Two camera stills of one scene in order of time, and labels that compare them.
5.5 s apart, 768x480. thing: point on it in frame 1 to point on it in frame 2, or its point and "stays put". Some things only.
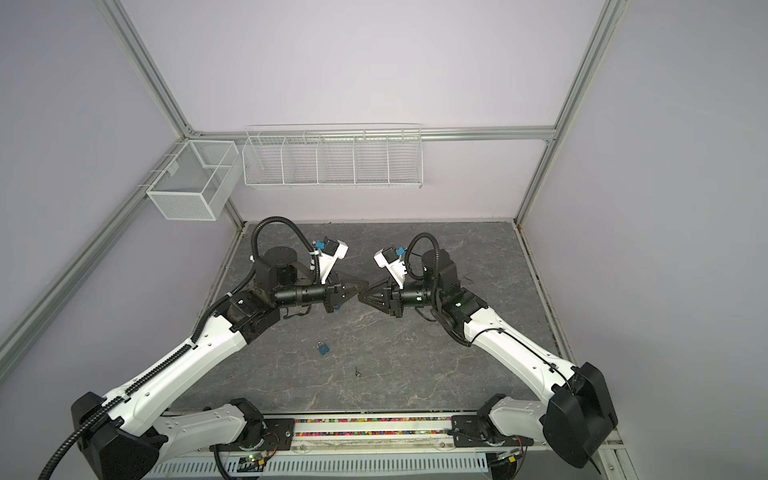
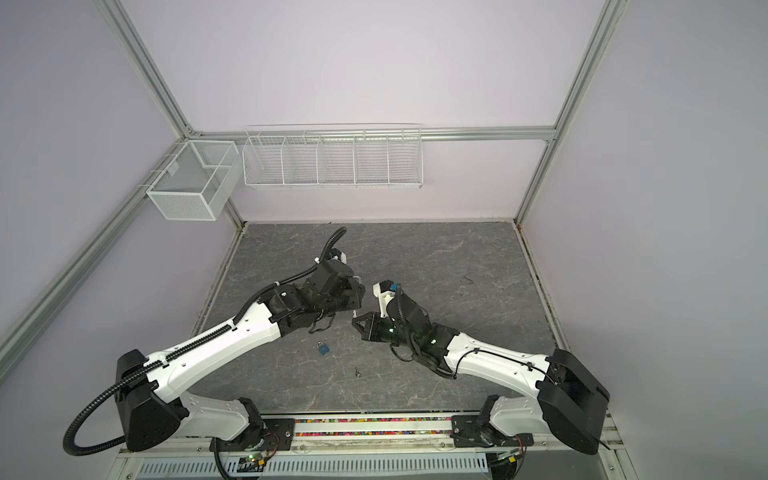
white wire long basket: [333, 155] stays put
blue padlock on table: [322, 348] stays put
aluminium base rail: [344, 433] stays put
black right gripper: [392, 296] to [371, 333]
